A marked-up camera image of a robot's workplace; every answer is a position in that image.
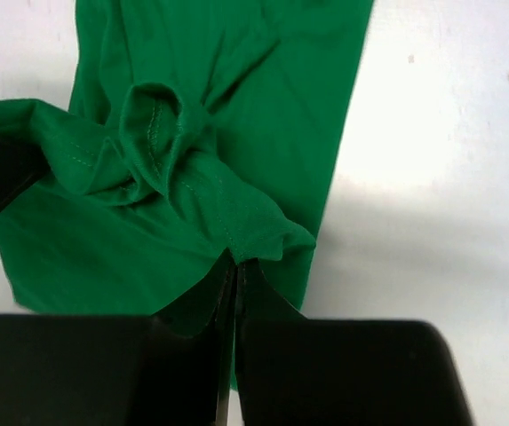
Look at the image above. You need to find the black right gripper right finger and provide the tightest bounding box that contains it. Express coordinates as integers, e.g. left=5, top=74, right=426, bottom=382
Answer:
left=235, top=260, right=473, bottom=426

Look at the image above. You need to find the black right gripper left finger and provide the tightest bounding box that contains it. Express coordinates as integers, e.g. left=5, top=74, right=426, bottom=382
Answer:
left=0, top=253, right=235, bottom=425

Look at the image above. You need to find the green t shirt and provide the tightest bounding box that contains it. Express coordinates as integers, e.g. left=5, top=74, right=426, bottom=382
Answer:
left=0, top=0, right=374, bottom=391

